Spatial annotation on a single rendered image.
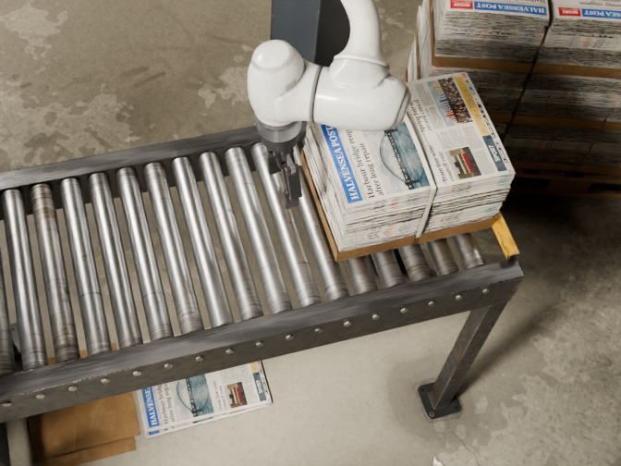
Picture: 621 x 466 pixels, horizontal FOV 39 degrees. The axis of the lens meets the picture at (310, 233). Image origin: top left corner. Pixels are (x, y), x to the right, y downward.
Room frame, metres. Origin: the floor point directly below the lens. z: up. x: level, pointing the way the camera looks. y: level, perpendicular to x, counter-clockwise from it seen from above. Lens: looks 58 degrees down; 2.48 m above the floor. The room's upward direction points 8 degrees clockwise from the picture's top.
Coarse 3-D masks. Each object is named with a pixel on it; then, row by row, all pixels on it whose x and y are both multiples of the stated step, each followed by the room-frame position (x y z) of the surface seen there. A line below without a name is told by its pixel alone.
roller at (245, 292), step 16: (208, 160) 1.20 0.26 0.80; (208, 176) 1.16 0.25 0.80; (208, 192) 1.12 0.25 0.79; (224, 192) 1.12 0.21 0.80; (224, 208) 1.08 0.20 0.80; (224, 224) 1.03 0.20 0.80; (224, 240) 0.99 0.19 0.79; (240, 240) 1.00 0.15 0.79; (224, 256) 0.96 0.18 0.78; (240, 256) 0.96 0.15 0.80; (240, 272) 0.92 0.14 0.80; (240, 288) 0.88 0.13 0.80; (240, 304) 0.84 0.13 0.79; (256, 304) 0.85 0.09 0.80
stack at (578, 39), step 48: (432, 0) 1.97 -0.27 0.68; (480, 0) 1.83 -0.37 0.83; (528, 0) 1.85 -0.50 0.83; (576, 0) 1.88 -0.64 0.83; (480, 48) 1.79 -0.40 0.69; (528, 48) 1.80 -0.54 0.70; (576, 48) 1.81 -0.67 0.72; (480, 96) 1.79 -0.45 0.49; (528, 96) 1.80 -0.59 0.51; (576, 96) 1.81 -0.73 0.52; (528, 144) 1.81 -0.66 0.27; (576, 144) 1.83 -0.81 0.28; (528, 192) 1.81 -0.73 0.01; (576, 192) 1.83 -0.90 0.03
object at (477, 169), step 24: (432, 96) 1.28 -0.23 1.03; (456, 96) 1.29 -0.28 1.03; (432, 120) 1.22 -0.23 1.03; (456, 120) 1.23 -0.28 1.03; (480, 120) 1.23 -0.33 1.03; (432, 144) 1.15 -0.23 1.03; (456, 144) 1.16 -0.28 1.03; (480, 144) 1.17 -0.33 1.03; (456, 168) 1.10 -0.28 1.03; (480, 168) 1.11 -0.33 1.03; (504, 168) 1.12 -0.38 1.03; (456, 192) 1.06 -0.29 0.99; (480, 192) 1.08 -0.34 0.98; (504, 192) 1.11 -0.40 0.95; (456, 216) 1.08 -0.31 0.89; (480, 216) 1.10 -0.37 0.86
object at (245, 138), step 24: (168, 144) 1.23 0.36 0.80; (192, 144) 1.24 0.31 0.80; (216, 144) 1.25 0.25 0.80; (240, 144) 1.26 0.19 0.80; (24, 168) 1.11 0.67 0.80; (48, 168) 1.12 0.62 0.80; (72, 168) 1.13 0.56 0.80; (96, 168) 1.14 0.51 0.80; (120, 168) 1.15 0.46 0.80; (168, 168) 1.19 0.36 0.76; (0, 192) 1.05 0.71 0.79; (24, 192) 1.06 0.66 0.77; (0, 216) 1.04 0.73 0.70
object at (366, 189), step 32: (320, 128) 1.16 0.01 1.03; (320, 160) 1.14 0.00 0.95; (352, 160) 1.08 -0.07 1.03; (384, 160) 1.10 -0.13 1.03; (320, 192) 1.11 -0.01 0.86; (352, 192) 1.01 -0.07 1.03; (384, 192) 1.02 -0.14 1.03; (416, 192) 1.03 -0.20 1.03; (352, 224) 0.98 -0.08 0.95; (384, 224) 1.01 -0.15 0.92
